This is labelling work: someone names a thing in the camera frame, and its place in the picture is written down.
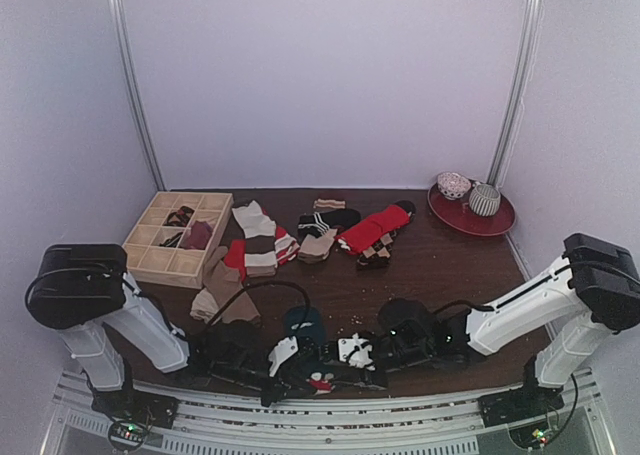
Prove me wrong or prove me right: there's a left aluminium corner post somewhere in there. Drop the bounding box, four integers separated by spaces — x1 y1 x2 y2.
107 0 166 191

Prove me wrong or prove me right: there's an argyle brown sock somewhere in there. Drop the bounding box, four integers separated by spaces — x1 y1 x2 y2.
356 230 398 271

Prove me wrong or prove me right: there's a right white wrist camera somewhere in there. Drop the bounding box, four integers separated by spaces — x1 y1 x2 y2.
337 334 376 371

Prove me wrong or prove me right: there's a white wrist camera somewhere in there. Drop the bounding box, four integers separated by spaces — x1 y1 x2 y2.
337 334 376 371
268 336 299 378

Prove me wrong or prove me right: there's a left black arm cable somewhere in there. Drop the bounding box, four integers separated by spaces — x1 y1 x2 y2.
24 269 311 336

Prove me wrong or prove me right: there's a light beige sock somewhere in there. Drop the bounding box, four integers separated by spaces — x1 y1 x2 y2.
190 288 220 323

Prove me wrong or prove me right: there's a dark teal sock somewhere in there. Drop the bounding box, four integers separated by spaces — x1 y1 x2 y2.
283 306 327 345

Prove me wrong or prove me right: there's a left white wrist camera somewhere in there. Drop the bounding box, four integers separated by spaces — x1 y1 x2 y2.
268 336 299 378

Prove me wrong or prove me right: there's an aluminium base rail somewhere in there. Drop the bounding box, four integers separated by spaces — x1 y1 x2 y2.
35 369 621 454

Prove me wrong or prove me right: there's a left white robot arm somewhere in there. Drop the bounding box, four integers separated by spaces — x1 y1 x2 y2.
24 244 317 419

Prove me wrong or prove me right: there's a black white striped sock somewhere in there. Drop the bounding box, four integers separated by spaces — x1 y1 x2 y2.
297 208 361 238

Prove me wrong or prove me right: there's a white patterned bowl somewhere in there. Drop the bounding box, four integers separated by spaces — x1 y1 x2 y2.
436 172 472 201

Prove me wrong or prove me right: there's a tan brown sock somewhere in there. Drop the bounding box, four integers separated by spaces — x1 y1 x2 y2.
202 246 261 325

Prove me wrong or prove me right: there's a wooden compartment box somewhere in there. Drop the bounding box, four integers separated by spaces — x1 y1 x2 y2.
124 191 234 289

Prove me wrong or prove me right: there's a right aluminium corner post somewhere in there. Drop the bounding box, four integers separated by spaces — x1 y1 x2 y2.
487 0 543 188

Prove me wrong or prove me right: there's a black sock in box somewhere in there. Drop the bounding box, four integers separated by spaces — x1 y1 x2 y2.
159 232 183 248

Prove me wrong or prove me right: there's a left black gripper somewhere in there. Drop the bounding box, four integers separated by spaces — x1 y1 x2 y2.
212 358 316 410

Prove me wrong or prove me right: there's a beige brown striped sock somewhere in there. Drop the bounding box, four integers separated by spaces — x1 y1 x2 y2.
232 200 278 278

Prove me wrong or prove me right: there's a red round tray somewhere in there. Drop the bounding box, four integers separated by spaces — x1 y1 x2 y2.
427 184 516 237

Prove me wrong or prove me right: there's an aluminium corner post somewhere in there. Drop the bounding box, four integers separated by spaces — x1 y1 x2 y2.
487 0 543 188
107 0 166 191

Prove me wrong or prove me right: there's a maroon sock in box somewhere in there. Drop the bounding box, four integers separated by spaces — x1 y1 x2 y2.
180 221 213 250

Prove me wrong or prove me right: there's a striped grey cup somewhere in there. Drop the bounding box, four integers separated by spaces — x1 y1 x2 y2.
469 183 501 217

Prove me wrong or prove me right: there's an argyle black red orange sock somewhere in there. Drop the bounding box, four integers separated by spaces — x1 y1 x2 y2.
164 206 195 228

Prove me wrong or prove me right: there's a red white brown striped sock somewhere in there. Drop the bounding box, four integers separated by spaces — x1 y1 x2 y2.
223 225 300 280

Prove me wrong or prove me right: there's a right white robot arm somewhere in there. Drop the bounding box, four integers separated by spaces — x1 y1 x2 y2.
319 233 639 417

